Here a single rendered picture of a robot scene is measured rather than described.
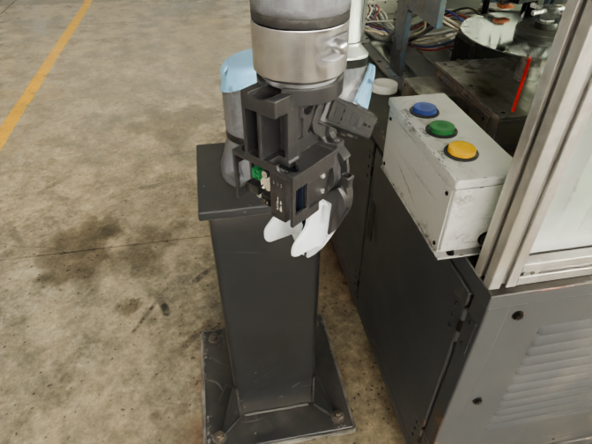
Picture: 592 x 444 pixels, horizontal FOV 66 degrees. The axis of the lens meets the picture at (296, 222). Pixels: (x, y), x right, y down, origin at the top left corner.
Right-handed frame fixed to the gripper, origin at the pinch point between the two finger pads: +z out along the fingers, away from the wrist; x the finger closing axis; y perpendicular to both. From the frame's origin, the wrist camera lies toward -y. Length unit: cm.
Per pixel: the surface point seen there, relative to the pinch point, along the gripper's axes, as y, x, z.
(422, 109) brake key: -38.7, -7.1, 0.3
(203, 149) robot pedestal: -23, -48, 16
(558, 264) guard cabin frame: -30.9, 21.6, 12.8
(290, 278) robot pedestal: -21.2, -21.9, 37.6
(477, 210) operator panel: -27.5, 9.3, 6.9
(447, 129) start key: -34.8, -0.5, 0.3
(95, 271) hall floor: -14, -115, 91
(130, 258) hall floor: -27, -111, 91
